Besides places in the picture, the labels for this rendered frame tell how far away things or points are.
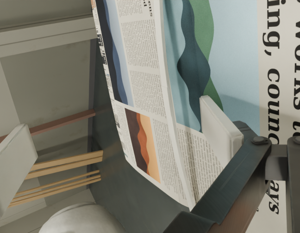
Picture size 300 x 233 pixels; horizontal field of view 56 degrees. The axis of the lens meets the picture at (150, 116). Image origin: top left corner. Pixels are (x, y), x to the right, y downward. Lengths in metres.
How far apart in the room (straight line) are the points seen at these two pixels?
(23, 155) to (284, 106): 0.17
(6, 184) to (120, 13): 0.22
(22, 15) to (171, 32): 2.93
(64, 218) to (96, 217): 0.05
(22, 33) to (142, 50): 2.88
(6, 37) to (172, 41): 2.93
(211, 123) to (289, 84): 0.05
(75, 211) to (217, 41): 0.40
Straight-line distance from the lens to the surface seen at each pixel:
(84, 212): 0.53
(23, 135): 0.22
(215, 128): 0.18
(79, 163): 5.14
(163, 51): 0.24
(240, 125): 0.18
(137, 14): 0.30
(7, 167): 0.19
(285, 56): 0.17
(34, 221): 7.61
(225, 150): 0.16
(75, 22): 3.25
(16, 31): 3.13
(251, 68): 0.19
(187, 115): 0.26
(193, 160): 0.28
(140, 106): 0.34
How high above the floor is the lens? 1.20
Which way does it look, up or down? 25 degrees down
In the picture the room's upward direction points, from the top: 110 degrees counter-clockwise
